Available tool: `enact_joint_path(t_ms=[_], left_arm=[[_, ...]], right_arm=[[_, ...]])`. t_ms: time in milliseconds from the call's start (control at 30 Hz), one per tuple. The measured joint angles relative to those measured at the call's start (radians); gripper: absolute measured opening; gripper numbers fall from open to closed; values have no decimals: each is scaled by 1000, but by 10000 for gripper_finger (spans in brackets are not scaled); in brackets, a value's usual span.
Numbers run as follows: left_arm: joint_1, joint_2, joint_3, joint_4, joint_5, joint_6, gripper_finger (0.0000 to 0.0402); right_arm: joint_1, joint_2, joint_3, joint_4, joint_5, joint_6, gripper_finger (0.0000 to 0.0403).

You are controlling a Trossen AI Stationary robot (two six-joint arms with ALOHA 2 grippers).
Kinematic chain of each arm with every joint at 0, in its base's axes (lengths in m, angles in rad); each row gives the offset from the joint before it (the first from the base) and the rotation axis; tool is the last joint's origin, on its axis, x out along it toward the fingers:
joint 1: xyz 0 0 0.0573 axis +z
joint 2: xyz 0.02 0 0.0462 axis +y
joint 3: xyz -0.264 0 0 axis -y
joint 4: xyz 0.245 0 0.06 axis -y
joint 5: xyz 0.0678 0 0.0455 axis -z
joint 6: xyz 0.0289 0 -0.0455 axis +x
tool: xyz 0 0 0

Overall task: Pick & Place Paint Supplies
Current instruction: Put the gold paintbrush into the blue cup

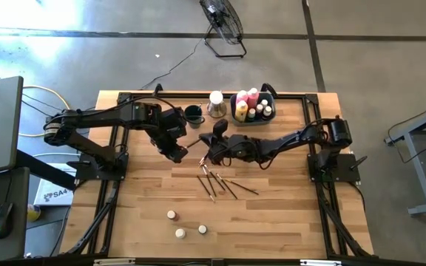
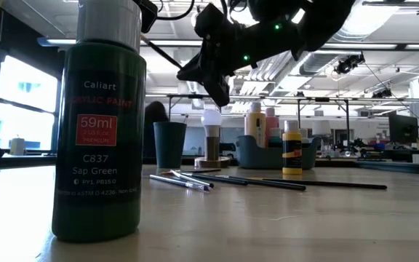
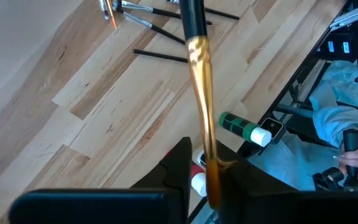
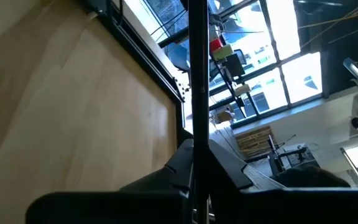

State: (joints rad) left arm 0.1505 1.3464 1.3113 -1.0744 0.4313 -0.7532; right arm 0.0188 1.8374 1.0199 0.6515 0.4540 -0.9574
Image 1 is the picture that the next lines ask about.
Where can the white bulb on metal base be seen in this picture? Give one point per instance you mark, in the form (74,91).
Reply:
(216,99)

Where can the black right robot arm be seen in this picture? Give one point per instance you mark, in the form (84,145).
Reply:
(290,140)

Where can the grey metal table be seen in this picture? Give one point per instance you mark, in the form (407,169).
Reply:
(419,170)

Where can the teal plastic bin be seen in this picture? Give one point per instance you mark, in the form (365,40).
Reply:
(261,120)

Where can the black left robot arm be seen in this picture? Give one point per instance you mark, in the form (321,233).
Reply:
(98,116)

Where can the small dark blue paint bottle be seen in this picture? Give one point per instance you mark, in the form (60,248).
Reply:
(259,108)

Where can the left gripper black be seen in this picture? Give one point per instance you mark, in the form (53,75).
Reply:
(168,129)

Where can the small light blue paint bottle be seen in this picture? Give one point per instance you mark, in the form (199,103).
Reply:
(267,111)

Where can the large yellow paint bottle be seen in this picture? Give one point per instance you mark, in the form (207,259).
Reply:
(241,112)

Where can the small green paint bottle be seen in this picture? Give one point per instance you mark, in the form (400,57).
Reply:
(202,229)

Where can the short paintbrush silver ferrule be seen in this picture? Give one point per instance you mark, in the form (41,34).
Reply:
(199,107)
(205,188)
(209,181)
(216,179)
(227,186)

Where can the small teal paint bottle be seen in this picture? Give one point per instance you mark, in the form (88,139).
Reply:
(251,114)

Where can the short paintbrush orange ferrule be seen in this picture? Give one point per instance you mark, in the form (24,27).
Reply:
(242,187)

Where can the large pink paint bottle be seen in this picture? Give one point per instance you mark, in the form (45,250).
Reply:
(253,97)
(241,97)

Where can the teal ribbed plastic cup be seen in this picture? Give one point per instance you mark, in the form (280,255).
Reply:
(193,122)

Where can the small red paint bottle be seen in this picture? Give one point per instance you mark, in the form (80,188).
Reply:
(171,215)

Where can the yellow round object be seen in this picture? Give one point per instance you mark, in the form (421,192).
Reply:
(33,213)

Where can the white printed cardboard box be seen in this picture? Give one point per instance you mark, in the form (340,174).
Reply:
(55,194)

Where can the black computer mouse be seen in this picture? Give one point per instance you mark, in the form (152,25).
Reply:
(1,219)

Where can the dark side desk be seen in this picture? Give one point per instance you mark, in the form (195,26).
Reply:
(17,229)

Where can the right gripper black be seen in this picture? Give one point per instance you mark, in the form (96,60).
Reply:
(240,147)

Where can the small white paint bottle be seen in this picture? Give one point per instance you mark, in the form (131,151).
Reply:
(180,233)
(264,102)

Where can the black floor fan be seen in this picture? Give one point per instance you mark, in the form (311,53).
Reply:
(222,18)

